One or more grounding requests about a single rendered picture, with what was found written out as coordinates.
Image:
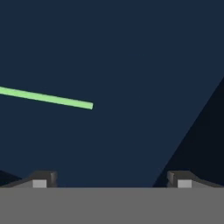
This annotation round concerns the dark blue drawer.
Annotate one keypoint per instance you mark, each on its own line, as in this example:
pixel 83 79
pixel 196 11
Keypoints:
pixel 122 73

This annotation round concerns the green straw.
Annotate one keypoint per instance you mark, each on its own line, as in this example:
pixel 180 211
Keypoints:
pixel 46 97

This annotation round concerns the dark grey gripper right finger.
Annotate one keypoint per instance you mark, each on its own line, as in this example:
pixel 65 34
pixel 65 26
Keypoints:
pixel 180 176

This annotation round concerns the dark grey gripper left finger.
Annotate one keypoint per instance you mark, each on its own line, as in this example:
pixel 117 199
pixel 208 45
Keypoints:
pixel 43 177

